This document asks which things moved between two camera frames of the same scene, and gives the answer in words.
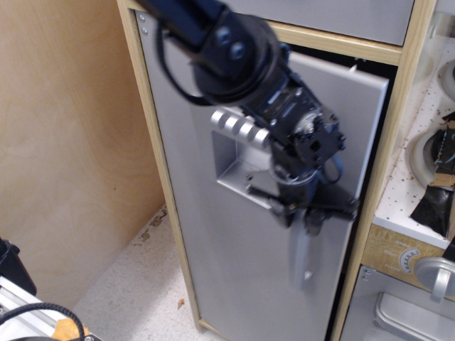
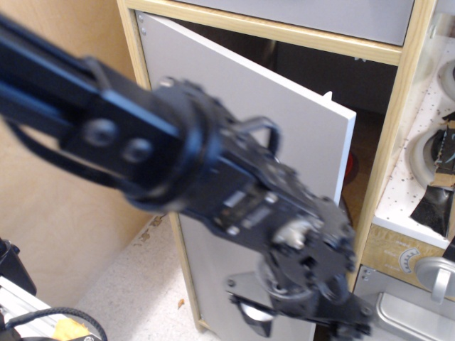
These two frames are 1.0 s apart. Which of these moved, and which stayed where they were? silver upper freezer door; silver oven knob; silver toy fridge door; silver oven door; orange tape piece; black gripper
Moved: black gripper; silver toy fridge door
Stayed: orange tape piece; silver upper freezer door; silver oven knob; silver oven door
